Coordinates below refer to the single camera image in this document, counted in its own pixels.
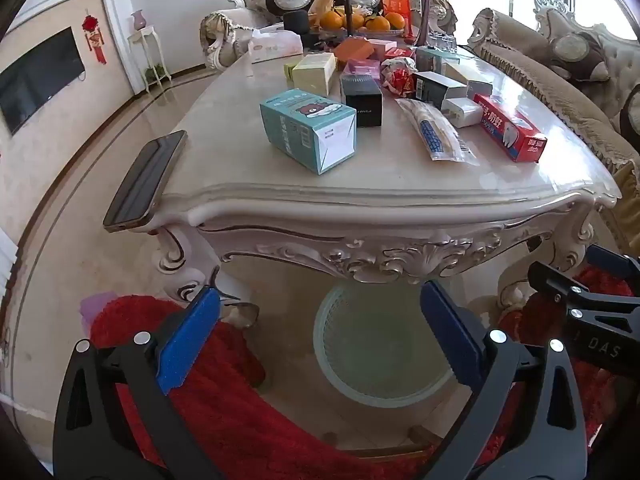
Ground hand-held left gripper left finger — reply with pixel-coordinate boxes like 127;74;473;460
52;285;226;480

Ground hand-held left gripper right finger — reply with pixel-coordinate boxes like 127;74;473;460
419;279;587;480

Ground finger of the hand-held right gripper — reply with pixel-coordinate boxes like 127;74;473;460
527;259;640;322
586;243;640;282

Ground pale green mesh wastebasket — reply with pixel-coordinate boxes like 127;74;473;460
312;280;458;408

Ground teal bear print box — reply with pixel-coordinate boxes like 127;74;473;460
259;89;358;176

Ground yellow-green carton box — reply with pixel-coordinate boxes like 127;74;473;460
291;53;337;97

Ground red shaggy rug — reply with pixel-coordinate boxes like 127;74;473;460
90;265;640;480

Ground purple soft item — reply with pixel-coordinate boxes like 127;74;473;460
80;291;118;331

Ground red toothpaste box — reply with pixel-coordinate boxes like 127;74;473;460
472;92;547;163

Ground ornate beige sofa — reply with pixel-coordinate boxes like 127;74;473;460
467;0;640;256

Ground black smartphone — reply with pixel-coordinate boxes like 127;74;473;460
102;130;188;233

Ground ornate white coffee table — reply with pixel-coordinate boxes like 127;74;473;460
157;35;623;331

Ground packaged toothbrush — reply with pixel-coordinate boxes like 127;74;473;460
395;97;478;162

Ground white charger box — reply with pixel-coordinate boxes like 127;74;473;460
442;96;482;128

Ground long white box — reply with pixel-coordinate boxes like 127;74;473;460
442;62;493;96

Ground dark grey box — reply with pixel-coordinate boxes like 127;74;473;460
412;71;468;109

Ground black square box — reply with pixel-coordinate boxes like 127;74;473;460
341;74;385;128

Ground teal and white box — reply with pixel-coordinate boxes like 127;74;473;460
416;46;453;75

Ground crumpled red packet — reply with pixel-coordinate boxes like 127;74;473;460
380;57;418;98

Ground lavender box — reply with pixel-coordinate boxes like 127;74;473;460
345;58;383;80

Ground purple glass vase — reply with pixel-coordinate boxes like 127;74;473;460
414;0;435;47

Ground orange box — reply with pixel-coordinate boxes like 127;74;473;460
332;39;376;67

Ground white side table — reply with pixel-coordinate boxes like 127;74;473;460
127;25;173;93

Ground white tissue box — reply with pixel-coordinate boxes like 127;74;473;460
247;27;305;64

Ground glass fruit plate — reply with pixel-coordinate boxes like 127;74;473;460
307;25;406;40

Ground ornate cream sofa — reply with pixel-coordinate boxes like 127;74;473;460
200;0;458;71

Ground red paper card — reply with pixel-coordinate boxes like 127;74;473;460
378;0;412;31

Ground black cylinder speaker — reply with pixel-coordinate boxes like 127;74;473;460
282;10;311;35

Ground brown wooden frame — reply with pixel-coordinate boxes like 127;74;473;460
320;425;443;461

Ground wall television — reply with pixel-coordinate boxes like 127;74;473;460
0;27;86;136

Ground red knot wall ornament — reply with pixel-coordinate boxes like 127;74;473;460
81;9;108;66

